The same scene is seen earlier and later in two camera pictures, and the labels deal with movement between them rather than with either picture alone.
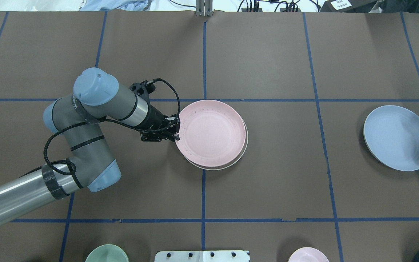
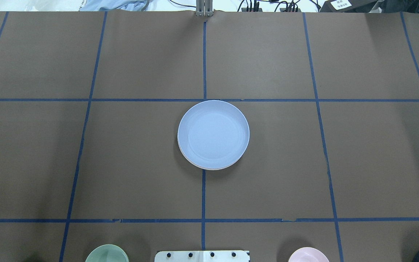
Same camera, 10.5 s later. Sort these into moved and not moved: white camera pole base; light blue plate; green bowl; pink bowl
Moved: light blue plate
Not moved: pink bowl; white camera pole base; green bowl
